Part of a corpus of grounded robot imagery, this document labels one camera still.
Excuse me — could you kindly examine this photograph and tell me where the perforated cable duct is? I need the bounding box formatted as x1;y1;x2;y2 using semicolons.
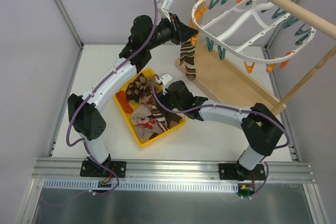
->
43;179;238;193

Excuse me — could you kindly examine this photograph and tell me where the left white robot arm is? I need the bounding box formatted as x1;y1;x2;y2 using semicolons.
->
68;13;198;177

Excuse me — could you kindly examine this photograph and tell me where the brown argyle sock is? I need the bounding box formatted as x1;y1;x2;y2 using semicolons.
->
126;73;153;104

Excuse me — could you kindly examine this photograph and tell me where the beige sock with red pattern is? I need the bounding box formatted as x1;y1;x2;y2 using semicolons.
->
130;104;157;138

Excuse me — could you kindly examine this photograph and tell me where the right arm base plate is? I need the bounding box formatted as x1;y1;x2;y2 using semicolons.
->
218;163;239;180

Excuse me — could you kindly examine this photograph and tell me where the white round clip hanger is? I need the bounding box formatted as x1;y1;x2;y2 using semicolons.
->
191;0;316;73

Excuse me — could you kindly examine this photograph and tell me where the brown white striped sock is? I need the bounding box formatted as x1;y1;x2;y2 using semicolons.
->
180;39;196;81

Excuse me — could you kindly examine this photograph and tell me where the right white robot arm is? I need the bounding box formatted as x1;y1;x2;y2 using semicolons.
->
157;80;286;181

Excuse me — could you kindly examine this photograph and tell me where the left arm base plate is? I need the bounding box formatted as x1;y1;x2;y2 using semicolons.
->
80;158;127;178

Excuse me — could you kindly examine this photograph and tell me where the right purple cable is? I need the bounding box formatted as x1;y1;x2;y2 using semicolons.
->
151;74;291;201

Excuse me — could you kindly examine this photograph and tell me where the green circuit board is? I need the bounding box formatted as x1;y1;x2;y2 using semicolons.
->
237;185;255;198

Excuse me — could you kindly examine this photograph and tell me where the teal clothes peg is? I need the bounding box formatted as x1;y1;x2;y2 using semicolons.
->
205;37;214;52
217;45;226;61

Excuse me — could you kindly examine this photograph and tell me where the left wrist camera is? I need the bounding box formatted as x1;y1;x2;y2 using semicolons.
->
156;0;173;19

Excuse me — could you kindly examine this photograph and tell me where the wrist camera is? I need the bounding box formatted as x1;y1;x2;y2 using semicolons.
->
156;74;173;95
156;0;173;19

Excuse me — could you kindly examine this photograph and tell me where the aluminium mounting rail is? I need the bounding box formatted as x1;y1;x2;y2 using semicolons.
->
32;158;317;184

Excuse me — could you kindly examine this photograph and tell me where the wooden hanger stand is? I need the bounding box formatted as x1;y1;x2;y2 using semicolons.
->
193;0;335;115

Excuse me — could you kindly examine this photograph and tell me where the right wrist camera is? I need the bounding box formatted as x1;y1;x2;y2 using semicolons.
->
156;74;173;95

